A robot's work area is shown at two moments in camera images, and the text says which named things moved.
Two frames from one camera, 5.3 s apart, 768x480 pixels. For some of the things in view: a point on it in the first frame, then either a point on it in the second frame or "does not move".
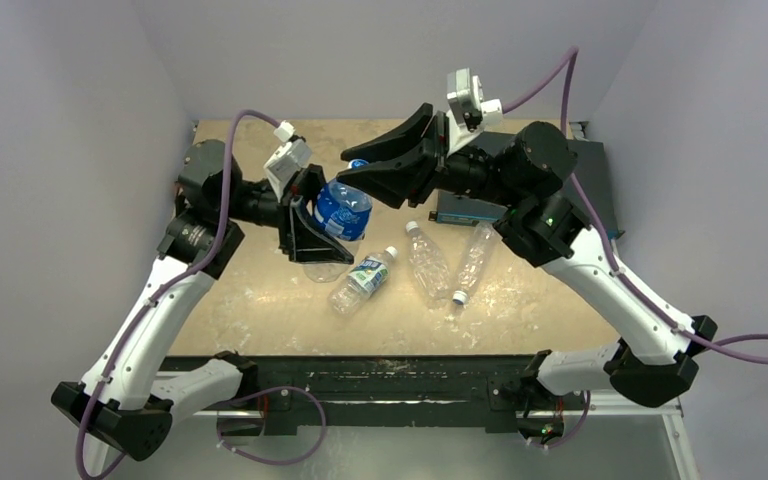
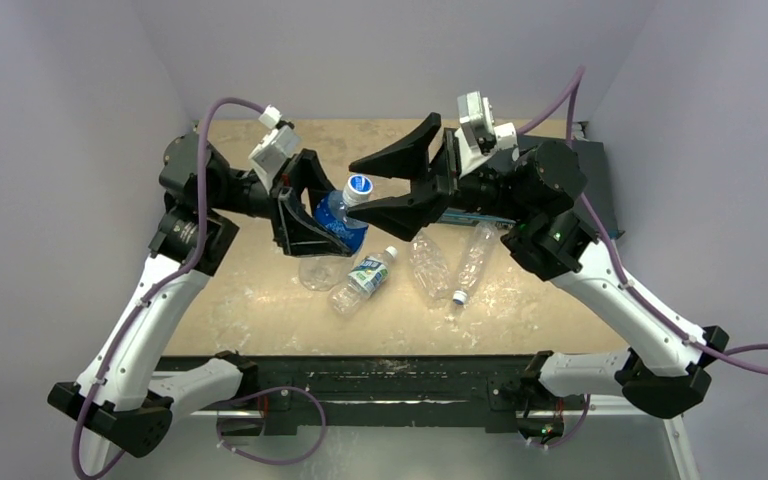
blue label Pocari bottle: (344, 208) does not move
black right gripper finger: (394, 181) to (410, 216)
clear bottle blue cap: (479, 252) does not move
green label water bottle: (369, 273) does not move
